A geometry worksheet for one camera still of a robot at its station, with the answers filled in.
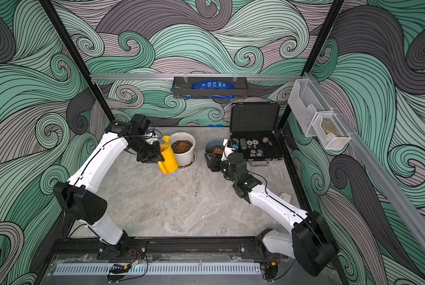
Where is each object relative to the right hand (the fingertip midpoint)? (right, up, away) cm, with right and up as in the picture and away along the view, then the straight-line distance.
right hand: (211, 154), depth 79 cm
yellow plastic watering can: (-19, -4, +1) cm, 19 cm away
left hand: (-21, -1, -3) cm, 21 cm away
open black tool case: (+28, +16, +31) cm, 45 cm away
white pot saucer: (-15, -9, +21) cm, 27 cm away
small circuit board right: (+25, -48, -7) cm, 54 cm away
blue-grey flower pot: (+2, +2, +21) cm, 21 cm away
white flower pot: (-14, -3, +14) cm, 20 cm away
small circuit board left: (-38, -47, -10) cm, 61 cm away
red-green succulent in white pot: (-17, +3, +19) cm, 25 cm away
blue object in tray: (+1, +36, +13) cm, 39 cm away
